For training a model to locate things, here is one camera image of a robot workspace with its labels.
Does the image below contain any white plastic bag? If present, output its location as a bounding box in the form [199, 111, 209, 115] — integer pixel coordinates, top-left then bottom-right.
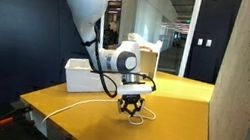
[124, 31, 165, 55]

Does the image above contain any white ribbed plastic bin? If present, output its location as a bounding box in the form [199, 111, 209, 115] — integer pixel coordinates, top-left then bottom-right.
[60, 55, 127, 102]

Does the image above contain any brown cardboard box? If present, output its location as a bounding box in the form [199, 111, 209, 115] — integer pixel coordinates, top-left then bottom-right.
[133, 47, 161, 82]

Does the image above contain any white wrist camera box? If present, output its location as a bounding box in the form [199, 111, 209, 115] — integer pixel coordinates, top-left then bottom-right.
[115, 78, 155, 103]

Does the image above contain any orange black clamp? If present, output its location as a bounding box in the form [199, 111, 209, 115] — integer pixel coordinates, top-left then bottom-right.
[0, 100, 34, 131]

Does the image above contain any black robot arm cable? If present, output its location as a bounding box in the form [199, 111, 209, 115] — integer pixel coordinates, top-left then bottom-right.
[73, 16, 167, 106]

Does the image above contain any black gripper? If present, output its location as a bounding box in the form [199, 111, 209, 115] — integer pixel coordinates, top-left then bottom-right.
[115, 91, 146, 120]

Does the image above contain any white shoelace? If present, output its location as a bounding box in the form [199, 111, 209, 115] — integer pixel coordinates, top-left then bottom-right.
[39, 87, 160, 140]

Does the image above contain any white wall switch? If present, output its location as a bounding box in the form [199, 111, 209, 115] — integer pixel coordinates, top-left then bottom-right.
[197, 37, 205, 47]
[205, 38, 214, 48]

